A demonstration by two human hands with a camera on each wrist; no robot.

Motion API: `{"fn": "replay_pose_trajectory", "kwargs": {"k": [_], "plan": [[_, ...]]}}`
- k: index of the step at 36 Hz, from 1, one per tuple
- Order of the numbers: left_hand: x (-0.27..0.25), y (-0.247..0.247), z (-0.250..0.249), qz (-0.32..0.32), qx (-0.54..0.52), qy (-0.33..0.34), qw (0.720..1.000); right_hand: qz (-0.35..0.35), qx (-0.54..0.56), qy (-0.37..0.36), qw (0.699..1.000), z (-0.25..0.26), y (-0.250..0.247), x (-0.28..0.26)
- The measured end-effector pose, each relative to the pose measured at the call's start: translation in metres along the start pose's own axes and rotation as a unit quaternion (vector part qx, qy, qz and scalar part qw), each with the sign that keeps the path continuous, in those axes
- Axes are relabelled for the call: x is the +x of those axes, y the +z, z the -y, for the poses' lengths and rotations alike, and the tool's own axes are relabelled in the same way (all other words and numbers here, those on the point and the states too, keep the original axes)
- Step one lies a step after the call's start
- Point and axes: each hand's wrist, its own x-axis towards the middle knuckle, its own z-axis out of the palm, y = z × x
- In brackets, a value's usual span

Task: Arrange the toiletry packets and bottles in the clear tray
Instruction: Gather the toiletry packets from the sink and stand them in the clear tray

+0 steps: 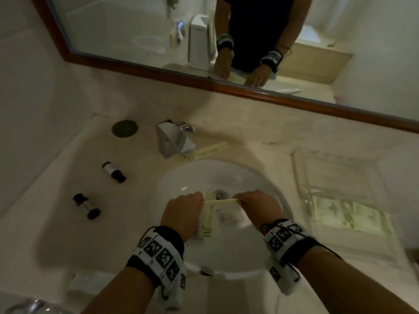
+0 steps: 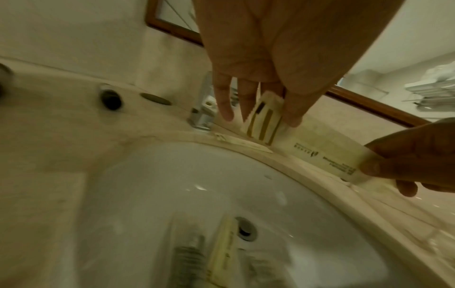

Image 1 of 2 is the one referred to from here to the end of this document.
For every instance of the person's left hand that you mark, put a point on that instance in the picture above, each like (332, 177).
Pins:
(180, 215)

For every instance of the person's right hand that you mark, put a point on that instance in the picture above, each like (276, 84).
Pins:
(263, 209)

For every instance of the person's left fingers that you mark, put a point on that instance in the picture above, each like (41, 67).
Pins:
(197, 200)

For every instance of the person's right fingers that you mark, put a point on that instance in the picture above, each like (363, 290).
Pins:
(243, 196)

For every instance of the thin cream paper packet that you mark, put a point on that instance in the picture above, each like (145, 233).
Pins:
(221, 201)

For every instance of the cream striped toiletry packet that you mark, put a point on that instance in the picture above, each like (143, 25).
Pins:
(207, 222)

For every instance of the person's left forearm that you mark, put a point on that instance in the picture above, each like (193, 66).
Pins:
(121, 291)

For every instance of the person's right forearm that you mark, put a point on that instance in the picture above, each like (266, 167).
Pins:
(353, 284)

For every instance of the sink drain stopper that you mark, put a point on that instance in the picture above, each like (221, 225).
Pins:
(221, 194)

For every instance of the short cream toiletry packet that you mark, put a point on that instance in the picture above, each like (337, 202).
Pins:
(186, 158)

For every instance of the long cream toiletry packet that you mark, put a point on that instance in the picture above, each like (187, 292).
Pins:
(211, 149)

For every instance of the white round sink basin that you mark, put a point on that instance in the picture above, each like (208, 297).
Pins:
(229, 248)

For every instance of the black white marker wristband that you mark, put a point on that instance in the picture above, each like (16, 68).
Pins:
(162, 258)
(286, 241)

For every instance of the chrome angular faucet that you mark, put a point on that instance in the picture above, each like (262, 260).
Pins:
(172, 140)

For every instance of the pale green sachet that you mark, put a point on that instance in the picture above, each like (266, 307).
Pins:
(329, 212)
(371, 219)

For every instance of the small black capped toiletry bottle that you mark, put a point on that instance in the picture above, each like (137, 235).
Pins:
(114, 172)
(86, 206)

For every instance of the clear glass tray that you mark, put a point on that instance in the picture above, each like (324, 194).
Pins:
(343, 183)

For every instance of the dark round countertop hole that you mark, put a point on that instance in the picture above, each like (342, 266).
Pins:
(124, 128)

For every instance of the chrome metal fixture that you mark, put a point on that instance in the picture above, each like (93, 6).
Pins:
(23, 307)

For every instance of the wooden framed wall mirror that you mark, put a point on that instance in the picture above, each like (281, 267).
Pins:
(131, 26)

